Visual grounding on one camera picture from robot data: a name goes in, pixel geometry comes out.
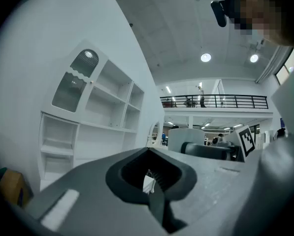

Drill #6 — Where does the oval mirror cream frame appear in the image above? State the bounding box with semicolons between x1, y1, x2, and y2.
148;120;161;147

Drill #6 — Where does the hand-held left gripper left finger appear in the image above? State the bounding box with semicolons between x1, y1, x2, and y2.
25;147;168;236

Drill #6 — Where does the brown cardboard box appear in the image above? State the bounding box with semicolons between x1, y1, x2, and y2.
0;168;34;208

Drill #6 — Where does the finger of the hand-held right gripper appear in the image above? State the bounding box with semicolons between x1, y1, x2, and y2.
180;141;228;160

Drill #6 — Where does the black balcony railing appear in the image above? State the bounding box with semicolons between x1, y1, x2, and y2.
160;94;269;110

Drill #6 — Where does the high wall window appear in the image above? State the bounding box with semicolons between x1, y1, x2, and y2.
274;47;294;86

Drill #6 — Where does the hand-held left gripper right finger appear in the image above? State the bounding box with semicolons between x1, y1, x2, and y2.
146;147;262;235

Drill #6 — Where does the white wall shelf unit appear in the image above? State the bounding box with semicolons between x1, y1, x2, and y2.
38;38;145;190

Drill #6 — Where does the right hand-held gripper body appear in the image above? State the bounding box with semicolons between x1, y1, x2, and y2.
223;124;257;162

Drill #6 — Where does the person's head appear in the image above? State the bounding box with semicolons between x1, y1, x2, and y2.
225;0;294;48

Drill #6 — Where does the white ribbed glass cabinet door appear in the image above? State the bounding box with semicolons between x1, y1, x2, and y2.
41;38;110;122

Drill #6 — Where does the black head-worn camera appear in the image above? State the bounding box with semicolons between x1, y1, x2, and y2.
210;0;230;28

